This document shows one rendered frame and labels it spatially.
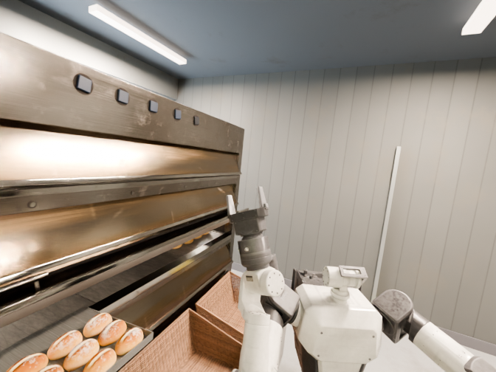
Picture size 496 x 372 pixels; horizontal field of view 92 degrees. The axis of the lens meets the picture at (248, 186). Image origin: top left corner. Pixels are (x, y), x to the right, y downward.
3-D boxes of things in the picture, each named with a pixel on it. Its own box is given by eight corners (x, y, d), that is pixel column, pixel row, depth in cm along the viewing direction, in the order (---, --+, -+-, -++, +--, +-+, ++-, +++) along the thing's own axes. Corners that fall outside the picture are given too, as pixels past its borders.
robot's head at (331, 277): (320, 286, 84) (323, 262, 83) (348, 288, 85) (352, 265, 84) (327, 297, 78) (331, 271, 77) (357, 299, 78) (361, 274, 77)
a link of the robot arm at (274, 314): (247, 330, 80) (256, 294, 91) (271, 342, 80) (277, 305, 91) (262, 314, 73) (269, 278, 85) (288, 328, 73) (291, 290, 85)
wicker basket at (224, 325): (190, 340, 163) (193, 302, 160) (226, 298, 216) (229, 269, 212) (257, 368, 146) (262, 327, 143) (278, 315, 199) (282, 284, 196)
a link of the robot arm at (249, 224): (237, 215, 77) (244, 252, 75) (220, 216, 68) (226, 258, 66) (272, 207, 71) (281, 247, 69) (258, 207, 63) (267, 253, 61)
